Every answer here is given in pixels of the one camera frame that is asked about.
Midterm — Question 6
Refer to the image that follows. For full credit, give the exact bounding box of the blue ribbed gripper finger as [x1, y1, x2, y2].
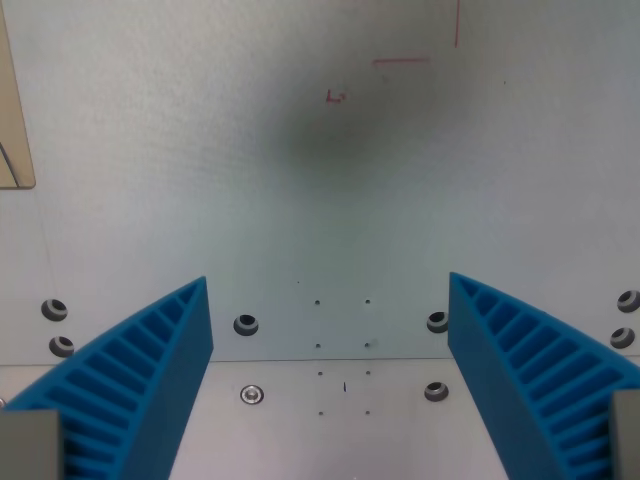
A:
[446, 271, 640, 480]
[3, 275, 215, 480]

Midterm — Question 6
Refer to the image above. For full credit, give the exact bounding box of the beige board with rounded corner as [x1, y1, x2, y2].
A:
[0, 0, 38, 192]

